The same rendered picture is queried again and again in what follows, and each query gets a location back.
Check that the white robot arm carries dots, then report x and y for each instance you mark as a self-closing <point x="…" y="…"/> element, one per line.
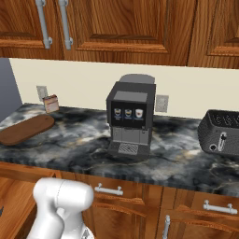
<point x="59" y="202"/>

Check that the wooden drawer front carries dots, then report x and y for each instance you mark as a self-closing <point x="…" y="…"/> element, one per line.
<point x="133" y="191"/>
<point x="25" y="172"/>
<point x="199" y="199"/>

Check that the brown wooden cutting board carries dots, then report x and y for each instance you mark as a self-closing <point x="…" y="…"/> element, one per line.
<point x="26" y="129"/>

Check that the black coffee machine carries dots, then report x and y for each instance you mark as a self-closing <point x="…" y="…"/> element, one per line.
<point x="130" y="118"/>

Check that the small pink and brown box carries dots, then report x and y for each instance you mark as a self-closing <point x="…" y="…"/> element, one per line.
<point x="51" y="104"/>

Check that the dark grey toaster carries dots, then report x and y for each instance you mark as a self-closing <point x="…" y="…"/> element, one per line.
<point x="217" y="137"/>

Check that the wooden base cupboard door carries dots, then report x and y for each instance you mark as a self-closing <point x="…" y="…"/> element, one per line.
<point x="202" y="228"/>
<point x="124" y="222"/>

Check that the white wall outlet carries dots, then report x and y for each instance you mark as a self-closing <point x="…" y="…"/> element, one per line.
<point x="42" y="92"/>
<point x="161" y="103"/>

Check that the wide wooden wall cupboard door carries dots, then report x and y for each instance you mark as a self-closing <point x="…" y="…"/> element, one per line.
<point x="124" y="28"/>

